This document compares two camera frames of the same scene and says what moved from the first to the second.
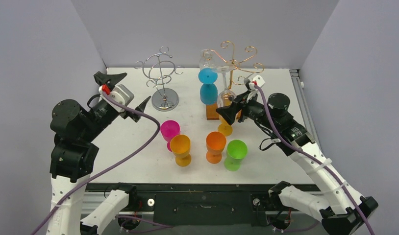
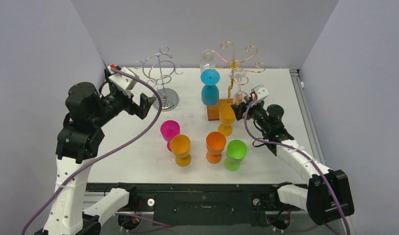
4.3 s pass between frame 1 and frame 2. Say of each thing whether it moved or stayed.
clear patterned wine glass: stayed
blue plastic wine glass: stayed
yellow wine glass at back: stayed
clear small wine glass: moved
